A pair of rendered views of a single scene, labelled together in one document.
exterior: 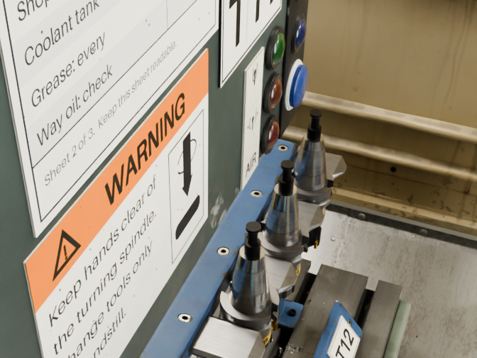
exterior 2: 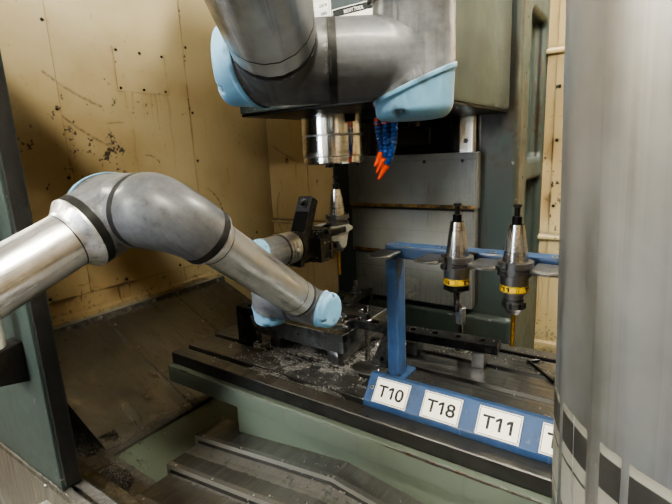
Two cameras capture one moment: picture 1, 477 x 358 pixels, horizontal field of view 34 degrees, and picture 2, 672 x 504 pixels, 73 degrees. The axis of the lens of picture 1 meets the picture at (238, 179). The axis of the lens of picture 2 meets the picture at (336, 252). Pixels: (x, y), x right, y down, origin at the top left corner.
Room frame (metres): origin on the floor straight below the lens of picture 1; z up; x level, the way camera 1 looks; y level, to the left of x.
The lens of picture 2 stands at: (0.59, -0.92, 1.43)
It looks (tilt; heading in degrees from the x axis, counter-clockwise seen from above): 12 degrees down; 106
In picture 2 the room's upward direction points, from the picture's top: 3 degrees counter-clockwise
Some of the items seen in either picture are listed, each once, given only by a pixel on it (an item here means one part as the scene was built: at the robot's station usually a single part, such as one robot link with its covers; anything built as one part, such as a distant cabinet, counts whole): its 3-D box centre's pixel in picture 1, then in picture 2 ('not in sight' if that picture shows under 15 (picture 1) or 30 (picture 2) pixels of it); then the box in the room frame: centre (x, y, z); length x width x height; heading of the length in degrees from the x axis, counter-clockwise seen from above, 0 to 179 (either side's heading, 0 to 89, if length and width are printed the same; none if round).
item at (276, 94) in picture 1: (273, 93); not in sight; (0.43, -0.02, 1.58); 0.02 x 0.01 x 0.02; 160
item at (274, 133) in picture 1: (271, 134); not in sight; (0.43, -0.02, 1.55); 0.02 x 0.01 x 0.02; 160
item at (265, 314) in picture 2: not in sight; (274, 300); (0.19, -0.02, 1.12); 0.11 x 0.08 x 0.11; 160
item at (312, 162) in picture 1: (311, 158); not in sight; (0.79, -0.09, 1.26); 0.04 x 0.04 x 0.07
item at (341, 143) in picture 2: not in sight; (332, 140); (0.26, 0.26, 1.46); 0.16 x 0.16 x 0.12
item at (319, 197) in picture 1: (308, 187); not in sight; (0.79, -0.09, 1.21); 0.06 x 0.06 x 0.03
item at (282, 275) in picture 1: (265, 273); (485, 264); (0.63, -0.03, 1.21); 0.07 x 0.05 x 0.01; 70
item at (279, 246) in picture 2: not in sight; (264, 257); (0.17, -0.01, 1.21); 0.11 x 0.08 x 0.09; 70
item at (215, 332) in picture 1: (231, 343); (430, 259); (0.53, 0.00, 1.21); 0.07 x 0.05 x 0.01; 70
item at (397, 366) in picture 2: not in sight; (396, 318); (0.44, 0.09, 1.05); 0.10 x 0.05 x 0.30; 70
